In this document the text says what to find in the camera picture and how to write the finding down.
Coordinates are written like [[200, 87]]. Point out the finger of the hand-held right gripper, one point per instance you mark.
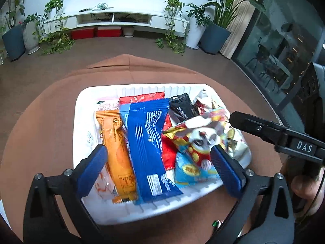
[[254, 125]]

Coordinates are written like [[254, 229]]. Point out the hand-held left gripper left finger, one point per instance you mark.
[[92, 172]]

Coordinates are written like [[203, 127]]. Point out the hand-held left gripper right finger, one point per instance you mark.
[[226, 170]]

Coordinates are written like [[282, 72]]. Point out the panda print snack packet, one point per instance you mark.
[[198, 142]]

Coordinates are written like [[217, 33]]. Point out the white plastic tray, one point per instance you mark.
[[83, 122]]

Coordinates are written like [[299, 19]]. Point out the black snack packet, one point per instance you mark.
[[181, 108]]

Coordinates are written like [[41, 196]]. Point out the person's right hand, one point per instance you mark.
[[303, 186]]

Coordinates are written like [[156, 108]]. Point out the white orange print snack packet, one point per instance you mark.
[[101, 185]]

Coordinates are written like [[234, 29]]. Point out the white and gold snack packet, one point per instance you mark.
[[237, 144]]

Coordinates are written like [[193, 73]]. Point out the small green packet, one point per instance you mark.
[[216, 224]]

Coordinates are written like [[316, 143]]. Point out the crumpled white red snack packet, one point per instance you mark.
[[204, 99]]

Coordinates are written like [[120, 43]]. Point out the large red snack packet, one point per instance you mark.
[[168, 155]]

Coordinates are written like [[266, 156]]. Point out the dark ribbed object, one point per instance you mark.
[[314, 89]]

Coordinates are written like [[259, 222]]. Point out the blue snack packet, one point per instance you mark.
[[147, 142]]

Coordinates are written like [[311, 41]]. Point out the pink snack packet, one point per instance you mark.
[[106, 104]]

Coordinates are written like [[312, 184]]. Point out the brown tablecloth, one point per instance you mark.
[[50, 111]]

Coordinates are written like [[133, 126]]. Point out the glass door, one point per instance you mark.
[[276, 45]]

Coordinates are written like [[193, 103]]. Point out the broad-leaf plant in blue pot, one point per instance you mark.
[[214, 39]]

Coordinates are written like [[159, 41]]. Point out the beige curtain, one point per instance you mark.
[[240, 28]]

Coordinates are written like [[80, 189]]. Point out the bushy plant in white pot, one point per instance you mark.
[[194, 35]]

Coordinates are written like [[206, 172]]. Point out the red storage box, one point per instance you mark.
[[82, 33], [108, 32]]

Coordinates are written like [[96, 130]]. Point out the white television cabinet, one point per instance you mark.
[[157, 20]]

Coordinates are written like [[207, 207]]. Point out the small white pot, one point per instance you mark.
[[128, 31]]

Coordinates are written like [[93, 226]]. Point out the long trailing vine plant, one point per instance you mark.
[[174, 3]]

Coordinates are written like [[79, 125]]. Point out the small plant in ribbed pot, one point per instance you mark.
[[31, 39]]

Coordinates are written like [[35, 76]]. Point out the small tree in blue pot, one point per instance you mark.
[[12, 43]]

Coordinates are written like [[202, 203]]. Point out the black media device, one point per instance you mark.
[[127, 19]]

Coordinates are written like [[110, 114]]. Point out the bushy trailing vine plant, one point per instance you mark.
[[54, 3]]

